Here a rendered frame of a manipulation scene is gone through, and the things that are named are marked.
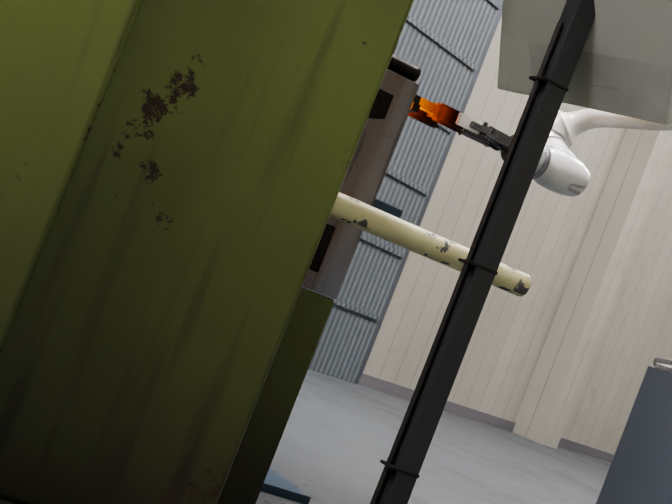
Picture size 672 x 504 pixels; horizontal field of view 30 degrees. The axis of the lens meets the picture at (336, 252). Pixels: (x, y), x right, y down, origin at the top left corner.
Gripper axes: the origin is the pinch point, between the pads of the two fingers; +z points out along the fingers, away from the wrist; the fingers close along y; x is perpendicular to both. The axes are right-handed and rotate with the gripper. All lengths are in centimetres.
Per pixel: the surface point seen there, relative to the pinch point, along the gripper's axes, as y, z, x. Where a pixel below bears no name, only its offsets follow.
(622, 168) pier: 549, -485, 134
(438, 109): -2.5, 8.0, 0.0
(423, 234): -73, 42, -35
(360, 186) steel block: -50, 45, -30
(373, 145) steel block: -50, 45, -21
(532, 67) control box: -82, 39, -2
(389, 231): -73, 48, -37
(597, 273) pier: 537, -490, 46
